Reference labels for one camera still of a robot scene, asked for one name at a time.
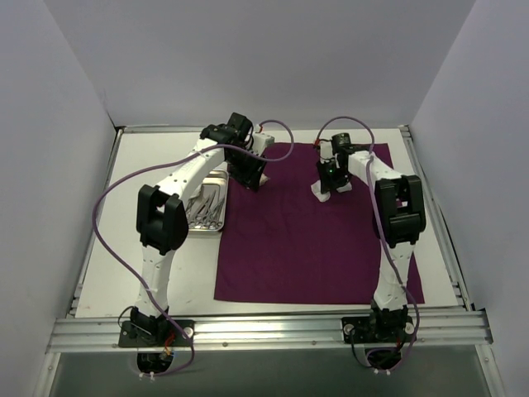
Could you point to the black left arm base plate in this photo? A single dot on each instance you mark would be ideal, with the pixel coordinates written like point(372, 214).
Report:
point(132, 336)

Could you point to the clear bag of cotton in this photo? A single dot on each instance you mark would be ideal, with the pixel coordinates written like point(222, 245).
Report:
point(263, 180)

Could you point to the purple surgical cloth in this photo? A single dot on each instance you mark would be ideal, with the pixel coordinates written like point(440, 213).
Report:
point(280, 245)

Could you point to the white gauze pad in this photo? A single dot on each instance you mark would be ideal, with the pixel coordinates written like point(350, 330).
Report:
point(316, 189)
point(345, 188)
point(205, 191)

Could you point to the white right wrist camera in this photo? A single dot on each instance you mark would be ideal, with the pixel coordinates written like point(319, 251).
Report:
point(324, 150)

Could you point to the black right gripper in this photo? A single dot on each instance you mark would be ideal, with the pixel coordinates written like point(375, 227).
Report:
point(331, 182)

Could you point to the steel forceps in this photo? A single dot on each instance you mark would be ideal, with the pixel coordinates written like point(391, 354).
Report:
point(214, 219)
point(192, 210)

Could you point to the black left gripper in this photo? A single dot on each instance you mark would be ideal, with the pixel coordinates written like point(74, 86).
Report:
point(248, 174)

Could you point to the aluminium front rail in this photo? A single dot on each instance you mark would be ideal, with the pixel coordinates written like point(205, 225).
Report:
point(289, 332)

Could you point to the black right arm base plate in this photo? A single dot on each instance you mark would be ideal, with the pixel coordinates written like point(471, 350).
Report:
point(365, 330)

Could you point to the steel instrument tray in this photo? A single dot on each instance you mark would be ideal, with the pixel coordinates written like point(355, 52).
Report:
point(219, 180)

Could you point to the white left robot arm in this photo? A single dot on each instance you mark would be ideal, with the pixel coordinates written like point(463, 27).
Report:
point(161, 218)

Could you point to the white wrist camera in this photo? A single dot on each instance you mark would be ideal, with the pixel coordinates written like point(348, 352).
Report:
point(259, 142)
point(324, 150)

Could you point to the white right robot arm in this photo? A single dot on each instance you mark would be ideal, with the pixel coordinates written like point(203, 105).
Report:
point(399, 217)

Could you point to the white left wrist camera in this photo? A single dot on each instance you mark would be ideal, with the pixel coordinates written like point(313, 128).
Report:
point(259, 142)

